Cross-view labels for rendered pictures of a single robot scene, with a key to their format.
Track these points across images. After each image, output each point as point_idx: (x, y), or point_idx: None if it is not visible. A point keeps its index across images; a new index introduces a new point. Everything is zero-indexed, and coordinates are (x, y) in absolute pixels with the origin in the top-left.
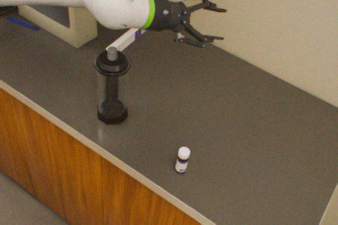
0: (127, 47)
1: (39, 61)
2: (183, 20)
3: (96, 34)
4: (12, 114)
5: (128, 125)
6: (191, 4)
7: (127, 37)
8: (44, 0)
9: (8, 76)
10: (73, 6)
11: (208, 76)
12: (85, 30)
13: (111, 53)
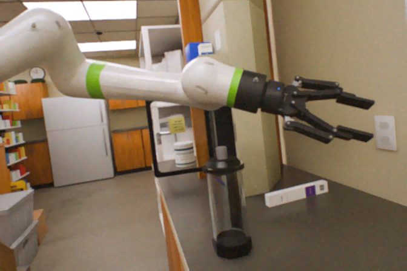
0: (293, 201)
1: (205, 201)
2: (292, 100)
3: (267, 189)
4: (179, 255)
5: (241, 263)
6: (380, 163)
7: (293, 189)
8: (159, 91)
9: (174, 206)
10: (186, 100)
11: (400, 239)
12: (253, 180)
13: (217, 150)
